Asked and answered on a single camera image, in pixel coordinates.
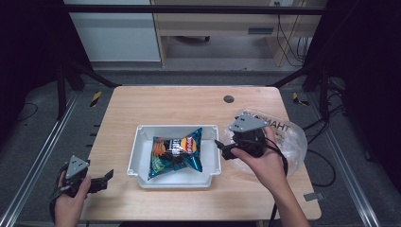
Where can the clear plastic bag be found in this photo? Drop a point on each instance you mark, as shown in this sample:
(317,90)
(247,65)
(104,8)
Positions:
(293,142)

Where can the person's right hand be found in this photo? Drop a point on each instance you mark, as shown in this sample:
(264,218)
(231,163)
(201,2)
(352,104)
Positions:
(268,170)

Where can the dark object under desk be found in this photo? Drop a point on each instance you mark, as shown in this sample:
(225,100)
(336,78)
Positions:
(192,38)

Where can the grey tape piece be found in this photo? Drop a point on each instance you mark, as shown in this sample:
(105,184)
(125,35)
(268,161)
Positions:
(313,196)

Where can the white plastic tray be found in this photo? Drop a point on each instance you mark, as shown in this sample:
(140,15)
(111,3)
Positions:
(176,183)

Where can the person's left hand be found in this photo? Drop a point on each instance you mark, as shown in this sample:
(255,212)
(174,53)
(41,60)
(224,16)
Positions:
(69,206)

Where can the grey round table grommet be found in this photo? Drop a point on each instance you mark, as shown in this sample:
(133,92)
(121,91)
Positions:
(228,99)

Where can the black metal stand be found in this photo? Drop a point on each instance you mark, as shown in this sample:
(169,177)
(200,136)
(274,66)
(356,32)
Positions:
(61,91)
(324,91)

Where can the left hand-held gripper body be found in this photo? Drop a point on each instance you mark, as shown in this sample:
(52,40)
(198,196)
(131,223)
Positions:
(75,167)

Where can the white cabinet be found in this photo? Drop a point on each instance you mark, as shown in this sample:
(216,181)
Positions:
(116,34)

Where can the light wooden desk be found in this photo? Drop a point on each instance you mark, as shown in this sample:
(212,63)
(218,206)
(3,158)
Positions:
(220,23)

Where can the dark curtain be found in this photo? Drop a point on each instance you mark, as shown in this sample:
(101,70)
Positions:
(362,63)
(28,47)

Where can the yellow and black tape strip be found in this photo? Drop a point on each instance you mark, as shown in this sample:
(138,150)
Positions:
(96,98)
(297,99)

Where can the black and blue chip bag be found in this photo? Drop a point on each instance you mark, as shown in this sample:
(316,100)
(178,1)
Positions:
(175,153)

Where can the black horizontal frame bar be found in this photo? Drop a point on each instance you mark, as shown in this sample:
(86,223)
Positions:
(189,9)

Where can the aluminium floor rail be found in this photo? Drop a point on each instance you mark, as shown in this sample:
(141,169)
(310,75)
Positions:
(34,167)
(346,176)

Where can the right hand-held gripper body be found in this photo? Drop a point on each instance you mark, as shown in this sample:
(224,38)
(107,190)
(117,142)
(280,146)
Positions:
(247,124)

